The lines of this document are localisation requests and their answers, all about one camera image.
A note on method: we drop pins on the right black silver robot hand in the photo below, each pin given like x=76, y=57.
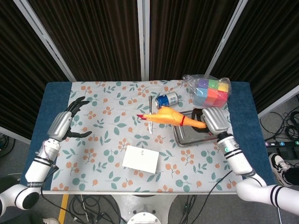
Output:
x=216, y=121

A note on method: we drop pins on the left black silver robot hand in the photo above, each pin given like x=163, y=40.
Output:
x=59, y=124

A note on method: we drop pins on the orange rubber toy chicken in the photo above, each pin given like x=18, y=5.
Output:
x=168, y=116

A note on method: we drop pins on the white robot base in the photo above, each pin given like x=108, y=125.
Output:
x=144, y=207

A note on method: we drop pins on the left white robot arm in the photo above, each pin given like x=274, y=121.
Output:
x=37, y=168

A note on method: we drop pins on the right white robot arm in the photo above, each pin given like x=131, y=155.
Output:
x=236, y=156

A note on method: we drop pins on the stainless steel tray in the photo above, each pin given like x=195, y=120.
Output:
x=191, y=136

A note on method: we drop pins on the colourful foam cube block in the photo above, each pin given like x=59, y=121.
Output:
x=211, y=94

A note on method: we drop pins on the blue table mat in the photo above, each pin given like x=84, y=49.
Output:
x=53, y=98

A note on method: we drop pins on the clear plastic bag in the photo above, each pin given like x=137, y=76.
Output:
x=190, y=81

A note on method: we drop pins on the floral fruit print tablecloth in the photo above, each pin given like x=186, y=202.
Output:
x=107, y=130

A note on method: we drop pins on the blue white drink can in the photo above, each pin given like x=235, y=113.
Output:
x=167, y=100

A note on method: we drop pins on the metal table knife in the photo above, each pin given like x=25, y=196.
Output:
x=151, y=102

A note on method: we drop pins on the black power strip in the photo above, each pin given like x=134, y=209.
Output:
x=281, y=145

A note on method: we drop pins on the black white sneaker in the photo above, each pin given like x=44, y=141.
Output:
x=278, y=166

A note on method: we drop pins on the white postcard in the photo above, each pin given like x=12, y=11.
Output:
x=140, y=158

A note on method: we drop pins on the black trouser leg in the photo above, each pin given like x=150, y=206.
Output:
x=293, y=176

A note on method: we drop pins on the grey partition frame post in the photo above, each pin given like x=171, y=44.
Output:
x=44, y=37
x=278, y=101
x=224, y=39
x=143, y=39

